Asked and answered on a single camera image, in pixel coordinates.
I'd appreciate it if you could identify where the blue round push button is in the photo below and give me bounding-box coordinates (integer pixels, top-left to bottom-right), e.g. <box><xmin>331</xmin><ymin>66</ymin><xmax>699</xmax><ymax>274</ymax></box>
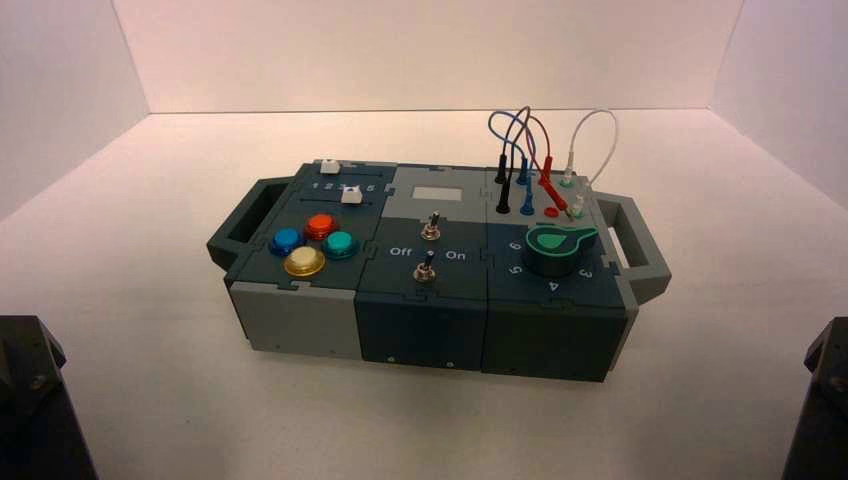
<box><xmin>269</xmin><ymin>227</ymin><xmax>306</xmax><ymax>258</ymax></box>

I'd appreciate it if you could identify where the dark teal grey task box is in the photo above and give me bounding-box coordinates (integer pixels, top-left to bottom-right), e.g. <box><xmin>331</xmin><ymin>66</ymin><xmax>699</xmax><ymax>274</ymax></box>
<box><xmin>206</xmin><ymin>158</ymin><xmax>672</xmax><ymax>384</ymax></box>

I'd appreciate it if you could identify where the yellow round push button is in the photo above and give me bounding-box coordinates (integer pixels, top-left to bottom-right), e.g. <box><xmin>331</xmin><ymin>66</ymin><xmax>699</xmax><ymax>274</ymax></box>
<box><xmin>283</xmin><ymin>246</ymin><xmax>327</xmax><ymax>278</ymax></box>

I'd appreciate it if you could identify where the blue banana plug cable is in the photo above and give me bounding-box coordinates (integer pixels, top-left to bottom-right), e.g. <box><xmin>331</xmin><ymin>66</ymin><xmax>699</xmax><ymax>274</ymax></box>
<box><xmin>488</xmin><ymin>110</ymin><xmax>538</xmax><ymax>218</ymax></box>

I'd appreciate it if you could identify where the red banana plug cable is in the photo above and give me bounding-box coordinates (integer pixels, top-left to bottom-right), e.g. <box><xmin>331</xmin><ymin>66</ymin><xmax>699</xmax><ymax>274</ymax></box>
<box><xmin>526</xmin><ymin>115</ymin><xmax>576</xmax><ymax>221</ymax></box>

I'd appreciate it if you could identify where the red round push button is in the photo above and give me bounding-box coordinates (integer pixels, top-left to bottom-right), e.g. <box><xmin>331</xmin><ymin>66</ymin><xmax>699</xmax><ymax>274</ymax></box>
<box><xmin>303</xmin><ymin>213</ymin><xmax>340</xmax><ymax>242</ymax></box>

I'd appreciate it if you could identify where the white banana plug cable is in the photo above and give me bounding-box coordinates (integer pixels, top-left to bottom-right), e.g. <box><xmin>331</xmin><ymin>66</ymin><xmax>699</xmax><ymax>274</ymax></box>
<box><xmin>559</xmin><ymin>109</ymin><xmax>619</xmax><ymax>219</ymax></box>

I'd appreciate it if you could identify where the black banana plug cable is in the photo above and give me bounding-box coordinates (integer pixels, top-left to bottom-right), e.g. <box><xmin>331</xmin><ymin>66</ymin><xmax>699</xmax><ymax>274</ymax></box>
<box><xmin>494</xmin><ymin>105</ymin><xmax>533</xmax><ymax>215</ymax></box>

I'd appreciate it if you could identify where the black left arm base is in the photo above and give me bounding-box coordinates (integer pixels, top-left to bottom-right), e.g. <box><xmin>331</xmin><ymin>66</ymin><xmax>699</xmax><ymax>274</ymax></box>
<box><xmin>0</xmin><ymin>315</ymin><xmax>101</xmax><ymax>480</ymax></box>

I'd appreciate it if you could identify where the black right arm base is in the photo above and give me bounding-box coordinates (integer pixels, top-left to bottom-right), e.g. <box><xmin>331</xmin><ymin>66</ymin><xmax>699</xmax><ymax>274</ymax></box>
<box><xmin>781</xmin><ymin>317</ymin><xmax>848</xmax><ymax>480</ymax></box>

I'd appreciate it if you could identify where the green rotary selector knob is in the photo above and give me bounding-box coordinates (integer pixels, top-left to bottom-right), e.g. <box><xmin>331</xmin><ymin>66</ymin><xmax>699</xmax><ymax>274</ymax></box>
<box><xmin>524</xmin><ymin>223</ymin><xmax>599</xmax><ymax>278</ymax></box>

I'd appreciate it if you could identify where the teal round push button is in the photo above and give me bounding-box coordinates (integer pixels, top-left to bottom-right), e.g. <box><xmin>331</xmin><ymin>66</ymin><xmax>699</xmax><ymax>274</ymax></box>
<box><xmin>322</xmin><ymin>230</ymin><xmax>362</xmax><ymax>261</ymax></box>

